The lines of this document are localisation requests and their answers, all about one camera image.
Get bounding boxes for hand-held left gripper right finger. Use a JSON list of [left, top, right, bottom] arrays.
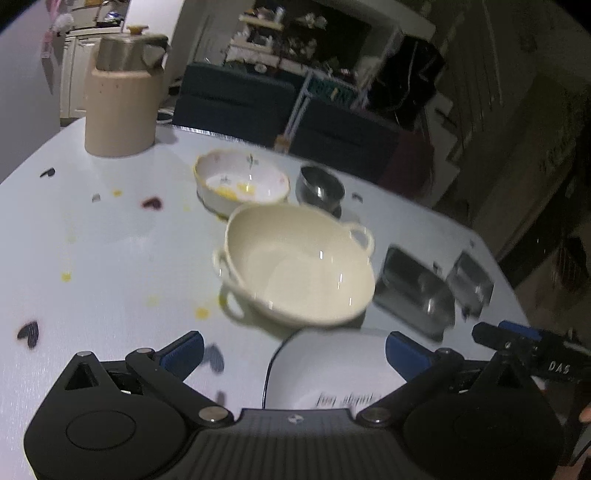
[[355, 331, 539, 428]]

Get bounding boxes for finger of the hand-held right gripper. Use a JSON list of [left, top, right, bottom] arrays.
[[471, 322, 541, 360], [499, 320, 544, 341]]

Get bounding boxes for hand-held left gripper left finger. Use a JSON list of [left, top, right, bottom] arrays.
[[55, 330, 235, 428]]

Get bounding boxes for small rectangular steel tray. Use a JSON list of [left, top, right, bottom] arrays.
[[445, 251, 495, 320]]

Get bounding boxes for large rectangular steel tray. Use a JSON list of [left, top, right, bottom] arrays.
[[372, 246, 457, 342]]

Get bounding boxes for white plate with black rim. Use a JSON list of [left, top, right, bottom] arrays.
[[263, 326, 417, 411]]

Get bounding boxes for cream bowl with two handles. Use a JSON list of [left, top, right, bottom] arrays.
[[212, 203, 378, 328]]

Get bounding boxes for small round steel bowl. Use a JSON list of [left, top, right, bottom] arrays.
[[295, 164, 346, 212]]

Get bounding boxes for white floral bowl yellow rim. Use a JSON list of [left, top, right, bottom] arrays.
[[192, 150, 291, 219]]

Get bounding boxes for pink chair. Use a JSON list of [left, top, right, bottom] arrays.
[[382, 128, 435, 200]]

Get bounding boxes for dark blue chair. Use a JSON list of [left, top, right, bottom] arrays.
[[290, 99, 403, 182], [171, 62, 297, 149]]

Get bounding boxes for beige kettle with steel lid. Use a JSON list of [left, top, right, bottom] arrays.
[[84, 25, 171, 158]]

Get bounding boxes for black vest with white trim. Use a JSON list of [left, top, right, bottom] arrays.
[[382, 36, 447, 131]]

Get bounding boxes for teal sign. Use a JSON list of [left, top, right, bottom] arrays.
[[307, 75, 366, 110]]

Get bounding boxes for white kitchen cabinets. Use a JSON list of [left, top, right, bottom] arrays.
[[59, 25, 131, 121]]

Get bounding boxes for dark cluttered shelf unit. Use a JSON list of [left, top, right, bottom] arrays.
[[225, 0, 373, 77]]

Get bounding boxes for white wire rack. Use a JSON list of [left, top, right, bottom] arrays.
[[276, 22, 403, 154]]

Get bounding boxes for pink lanyard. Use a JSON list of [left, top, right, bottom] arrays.
[[41, 0, 75, 58]]

